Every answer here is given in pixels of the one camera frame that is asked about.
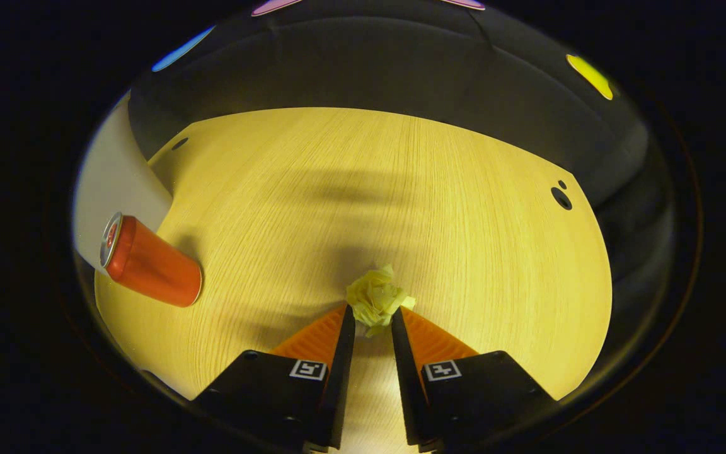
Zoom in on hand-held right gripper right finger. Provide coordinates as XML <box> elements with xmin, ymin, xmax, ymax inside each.
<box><xmin>391</xmin><ymin>307</ymin><xmax>556</xmax><ymax>453</ymax></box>

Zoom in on wooden desktop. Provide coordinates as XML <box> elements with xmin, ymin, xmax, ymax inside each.
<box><xmin>95</xmin><ymin>107</ymin><xmax>613</xmax><ymax>454</ymax></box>

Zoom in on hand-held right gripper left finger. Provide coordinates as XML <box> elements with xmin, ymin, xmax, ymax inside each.
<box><xmin>193</xmin><ymin>304</ymin><xmax>356</xmax><ymax>453</ymax></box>

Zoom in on yellow paper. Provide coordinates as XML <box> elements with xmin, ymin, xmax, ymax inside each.
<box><xmin>346</xmin><ymin>265</ymin><xmax>416</xmax><ymax>338</ymax></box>

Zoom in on red pop can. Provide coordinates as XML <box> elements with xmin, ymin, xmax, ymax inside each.
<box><xmin>100</xmin><ymin>212</ymin><xmax>203</xmax><ymax>308</ymax></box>

